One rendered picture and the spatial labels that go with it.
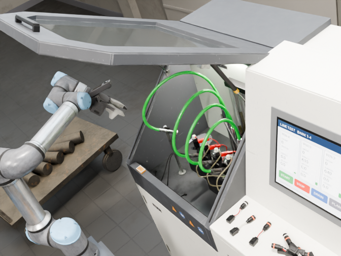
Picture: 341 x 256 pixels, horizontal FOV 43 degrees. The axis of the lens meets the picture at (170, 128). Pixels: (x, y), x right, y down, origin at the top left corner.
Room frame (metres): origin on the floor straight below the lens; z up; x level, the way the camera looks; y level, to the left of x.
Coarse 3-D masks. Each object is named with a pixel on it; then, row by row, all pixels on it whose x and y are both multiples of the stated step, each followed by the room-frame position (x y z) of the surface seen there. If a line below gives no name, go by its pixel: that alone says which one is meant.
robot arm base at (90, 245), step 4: (88, 240) 1.36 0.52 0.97; (88, 244) 1.32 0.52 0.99; (92, 244) 1.34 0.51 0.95; (88, 248) 1.31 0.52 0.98; (92, 248) 1.32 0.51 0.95; (96, 248) 1.34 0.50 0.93; (84, 252) 1.29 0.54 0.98; (88, 252) 1.29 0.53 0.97; (92, 252) 1.31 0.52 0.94; (96, 252) 1.32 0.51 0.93
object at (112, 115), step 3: (111, 105) 1.72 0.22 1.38; (114, 108) 1.70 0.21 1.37; (117, 108) 1.71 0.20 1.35; (108, 111) 1.71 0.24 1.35; (111, 111) 1.71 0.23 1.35; (114, 111) 1.69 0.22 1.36; (117, 111) 1.69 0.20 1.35; (120, 111) 1.69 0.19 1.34; (111, 114) 1.70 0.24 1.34; (114, 114) 1.70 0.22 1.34; (117, 114) 1.69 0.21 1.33; (120, 114) 1.69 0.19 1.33; (123, 114) 1.69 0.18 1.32; (111, 117) 1.70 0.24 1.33; (114, 117) 1.70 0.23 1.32
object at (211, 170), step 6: (222, 120) 1.40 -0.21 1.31; (228, 120) 1.41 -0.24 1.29; (234, 126) 1.42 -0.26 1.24; (210, 132) 1.37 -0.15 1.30; (204, 138) 1.36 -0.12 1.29; (240, 138) 1.43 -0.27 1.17; (204, 144) 1.35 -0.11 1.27; (198, 156) 1.34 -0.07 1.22; (198, 162) 1.34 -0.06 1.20; (216, 168) 1.37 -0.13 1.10; (222, 168) 1.38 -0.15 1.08
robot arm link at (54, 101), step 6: (54, 90) 1.74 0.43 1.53; (60, 90) 1.74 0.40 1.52; (66, 90) 1.75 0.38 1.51; (48, 96) 1.73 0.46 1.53; (54, 96) 1.71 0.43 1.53; (60, 96) 1.69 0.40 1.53; (48, 102) 1.69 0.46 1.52; (54, 102) 1.69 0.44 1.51; (60, 102) 1.67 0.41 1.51; (48, 108) 1.69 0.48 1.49; (54, 108) 1.67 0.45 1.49
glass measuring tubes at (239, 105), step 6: (228, 78) 1.72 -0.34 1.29; (234, 84) 1.65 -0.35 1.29; (240, 84) 1.64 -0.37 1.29; (240, 90) 1.61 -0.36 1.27; (234, 96) 1.71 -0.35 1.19; (234, 102) 1.69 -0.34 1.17; (240, 102) 1.67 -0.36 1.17; (234, 108) 1.69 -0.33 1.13; (240, 108) 1.66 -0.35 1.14; (240, 114) 1.66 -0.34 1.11; (240, 120) 1.70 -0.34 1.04; (240, 126) 1.69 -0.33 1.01; (240, 132) 1.70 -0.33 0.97
